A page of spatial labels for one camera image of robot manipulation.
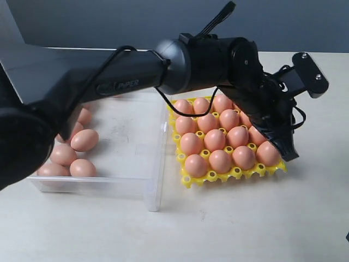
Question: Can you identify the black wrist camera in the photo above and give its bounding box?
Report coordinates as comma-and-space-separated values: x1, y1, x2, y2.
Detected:
273, 52, 329, 99

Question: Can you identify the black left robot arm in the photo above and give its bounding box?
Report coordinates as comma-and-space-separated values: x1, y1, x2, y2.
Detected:
1, 34, 298, 188

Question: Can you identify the brown egg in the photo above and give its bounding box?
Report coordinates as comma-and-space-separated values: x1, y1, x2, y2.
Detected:
69, 159, 96, 177
226, 126, 249, 148
213, 94, 233, 114
184, 154, 207, 178
249, 126, 267, 147
77, 108, 92, 126
70, 129, 99, 152
56, 122, 83, 144
239, 111, 252, 129
232, 102, 240, 111
173, 99, 193, 115
50, 144, 77, 166
219, 109, 240, 132
193, 97, 209, 115
203, 129, 226, 152
179, 133, 203, 156
256, 141, 281, 166
232, 146, 256, 170
209, 150, 232, 174
175, 116, 197, 135
37, 163, 70, 188
197, 113, 218, 134

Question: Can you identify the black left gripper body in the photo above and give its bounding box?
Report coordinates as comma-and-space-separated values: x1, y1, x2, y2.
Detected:
218, 81, 297, 145

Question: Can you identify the black cable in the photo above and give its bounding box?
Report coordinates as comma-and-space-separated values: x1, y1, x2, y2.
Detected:
62, 1, 308, 140

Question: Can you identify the yellow plastic egg tray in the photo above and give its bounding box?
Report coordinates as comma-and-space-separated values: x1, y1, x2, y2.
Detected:
169, 95, 287, 188

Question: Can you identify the clear plastic bin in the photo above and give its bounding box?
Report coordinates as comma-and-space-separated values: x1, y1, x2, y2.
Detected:
28, 91, 169, 212

